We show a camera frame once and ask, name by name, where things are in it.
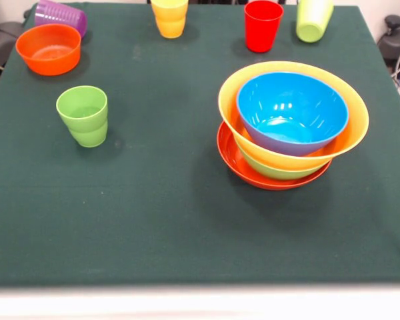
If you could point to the red plastic cup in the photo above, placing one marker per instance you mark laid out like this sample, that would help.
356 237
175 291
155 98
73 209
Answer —
261 26

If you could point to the black rounded stand foot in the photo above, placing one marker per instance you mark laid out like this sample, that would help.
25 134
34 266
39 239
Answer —
3 43
395 36

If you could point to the large orange plastic bowl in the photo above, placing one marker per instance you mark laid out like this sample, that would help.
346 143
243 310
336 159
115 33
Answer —
230 106

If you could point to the small red plastic bowl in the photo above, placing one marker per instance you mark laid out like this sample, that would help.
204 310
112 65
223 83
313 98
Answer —
48 50

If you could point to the green plastic bowl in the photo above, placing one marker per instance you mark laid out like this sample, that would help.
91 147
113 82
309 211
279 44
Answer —
280 173

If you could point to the yellow plastic cup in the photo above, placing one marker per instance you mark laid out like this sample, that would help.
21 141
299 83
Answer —
169 20

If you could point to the blue plastic bowl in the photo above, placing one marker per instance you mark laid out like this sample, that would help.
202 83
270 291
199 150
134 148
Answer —
293 100

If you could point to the purple plastic cup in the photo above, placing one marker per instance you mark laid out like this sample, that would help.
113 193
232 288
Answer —
60 13

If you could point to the dark green tablecloth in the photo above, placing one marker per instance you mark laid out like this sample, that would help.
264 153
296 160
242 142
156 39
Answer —
153 233

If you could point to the wide red plastic bowl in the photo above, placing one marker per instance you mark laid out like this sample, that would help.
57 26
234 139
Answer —
230 160

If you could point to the lime green plastic cup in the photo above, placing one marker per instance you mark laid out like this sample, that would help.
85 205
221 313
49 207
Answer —
313 23

